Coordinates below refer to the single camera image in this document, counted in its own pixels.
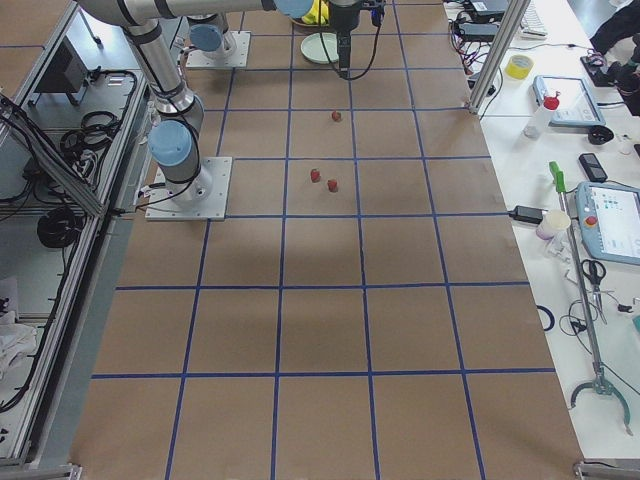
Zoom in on long reach grabber tool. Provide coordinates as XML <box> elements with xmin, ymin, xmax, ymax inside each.
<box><xmin>548</xmin><ymin>160</ymin><xmax>632</xmax><ymax>435</ymax></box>

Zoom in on coiled black cables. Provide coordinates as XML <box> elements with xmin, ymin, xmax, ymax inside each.
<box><xmin>36</xmin><ymin>207</ymin><xmax>81</xmax><ymax>249</ymax></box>

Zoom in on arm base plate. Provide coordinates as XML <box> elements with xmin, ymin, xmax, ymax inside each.
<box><xmin>145</xmin><ymin>157</ymin><xmax>233</xmax><ymax>221</ymax></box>
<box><xmin>186</xmin><ymin>28</ymin><xmax>251</xmax><ymax>70</ymax></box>

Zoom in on yellow banana bunch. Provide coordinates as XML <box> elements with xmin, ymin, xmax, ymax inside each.
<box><xmin>300</xmin><ymin>0</ymin><xmax>329</xmax><ymax>27</ymax></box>

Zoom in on white crumpled cloth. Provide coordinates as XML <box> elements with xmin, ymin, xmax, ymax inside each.
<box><xmin>0</xmin><ymin>277</ymin><xmax>39</xmax><ymax>381</ymax></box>

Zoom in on near teach pendant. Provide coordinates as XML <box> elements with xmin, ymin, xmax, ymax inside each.
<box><xmin>575</xmin><ymin>182</ymin><xmax>639</xmax><ymax>265</ymax></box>

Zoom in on black scissors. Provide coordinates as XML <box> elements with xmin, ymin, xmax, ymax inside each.
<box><xmin>581</xmin><ymin>259</ymin><xmax>607</xmax><ymax>324</ymax></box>

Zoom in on teach pendant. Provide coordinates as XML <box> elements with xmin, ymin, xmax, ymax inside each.
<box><xmin>575</xmin><ymin>182</ymin><xmax>639</xmax><ymax>265</ymax></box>
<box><xmin>532</xmin><ymin>75</ymin><xmax>606</xmax><ymax>128</ymax></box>

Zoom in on white paper cup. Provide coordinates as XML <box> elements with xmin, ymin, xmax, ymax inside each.
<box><xmin>535</xmin><ymin>210</ymin><xmax>571</xmax><ymax>240</ymax></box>

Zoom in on woven wicker basket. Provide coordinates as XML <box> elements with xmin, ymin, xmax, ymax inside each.
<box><xmin>289</xmin><ymin>17</ymin><xmax>306</xmax><ymax>27</ymax></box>

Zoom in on aluminium frame post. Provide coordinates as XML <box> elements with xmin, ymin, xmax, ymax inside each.
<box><xmin>468</xmin><ymin>0</ymin><xmax>530</xmax><ymax>114</ymax></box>

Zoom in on clear bottle red cap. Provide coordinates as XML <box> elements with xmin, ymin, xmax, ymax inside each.
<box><xmin>523</xmin><ymin>93</ymin><xmax>560</xmax><ymax>139</ymax></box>

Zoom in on light green plate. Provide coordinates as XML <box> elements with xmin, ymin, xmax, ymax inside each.
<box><xmin>300</xmin><ymin>32</ymin><xmax>339</xmax><ymax>65</ymax></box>

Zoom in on black power brick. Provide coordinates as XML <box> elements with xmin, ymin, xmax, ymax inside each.
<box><xmin>454</xmin><ymin>23</ymin><xmax>499</xmax><ymax>42</ymax></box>

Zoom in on black remote device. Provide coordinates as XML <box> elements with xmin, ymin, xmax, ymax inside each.
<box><xmin>578</xmin><ymin>153</ymin><xmax>608</xmax><ymax>183</ymax></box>

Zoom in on black small bowl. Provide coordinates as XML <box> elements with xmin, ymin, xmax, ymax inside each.
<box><xmin>587</xmin><ymin>125</ymin><xmax>614</xmax><ymax>146</ymax></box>

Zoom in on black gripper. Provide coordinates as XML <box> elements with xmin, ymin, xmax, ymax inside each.
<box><xmin>328</xmin><ymin>0</ymin><xmax>361</xmax><ymax>78</ymax></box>

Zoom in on black power adapter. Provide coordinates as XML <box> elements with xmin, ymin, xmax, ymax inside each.
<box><xmin>508</xmin><ymin>205</ymin><xmax>545</xmax><ymax>225</ymax></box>

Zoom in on yellow tape roll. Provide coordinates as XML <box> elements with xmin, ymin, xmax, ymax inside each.
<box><xmin>504</xmin><ymin>54</ymin><xmax>534</xmax><ymax>80</ymax></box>

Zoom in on far teach pendant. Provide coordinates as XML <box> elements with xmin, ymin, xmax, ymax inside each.
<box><xmin>532</xmin><ymin>75</ymin><xmax>606</xmax><ymax>128</ymax></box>

